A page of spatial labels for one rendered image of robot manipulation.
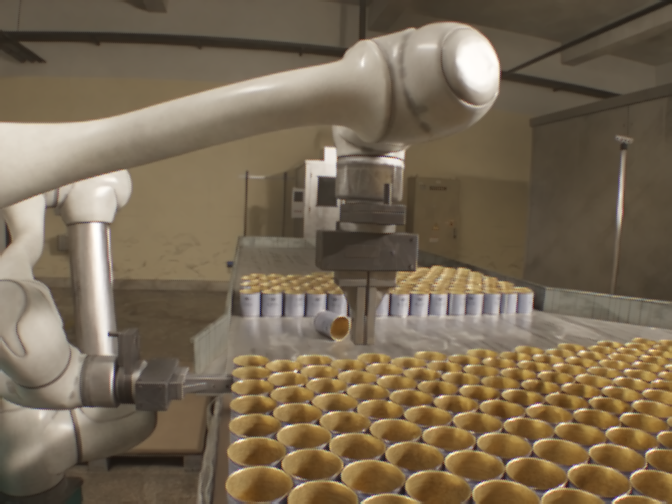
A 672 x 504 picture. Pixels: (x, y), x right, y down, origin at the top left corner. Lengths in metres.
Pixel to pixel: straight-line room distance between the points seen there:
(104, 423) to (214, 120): 0.89
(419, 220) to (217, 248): 3.27
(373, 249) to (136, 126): 0.32
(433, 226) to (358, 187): 7.03
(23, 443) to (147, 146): 0.82
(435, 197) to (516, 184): 1.86
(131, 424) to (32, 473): 0.25
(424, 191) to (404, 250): 6.92
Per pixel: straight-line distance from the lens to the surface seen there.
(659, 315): 1.85
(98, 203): 1.21
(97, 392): 0.82
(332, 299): 1.48
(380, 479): 0.56
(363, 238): 0.59
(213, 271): 7.46
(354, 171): 0.58
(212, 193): 7.37
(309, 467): 0.57
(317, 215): 5.97
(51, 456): 1.20
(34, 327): 0.69
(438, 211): 7.62
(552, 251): 4.34
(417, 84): 0.42
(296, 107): 0.43
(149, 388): 0.77
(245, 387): 0.78
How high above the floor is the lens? 1.44
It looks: 6 degrees down
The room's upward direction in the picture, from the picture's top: 3 degrees clockwise
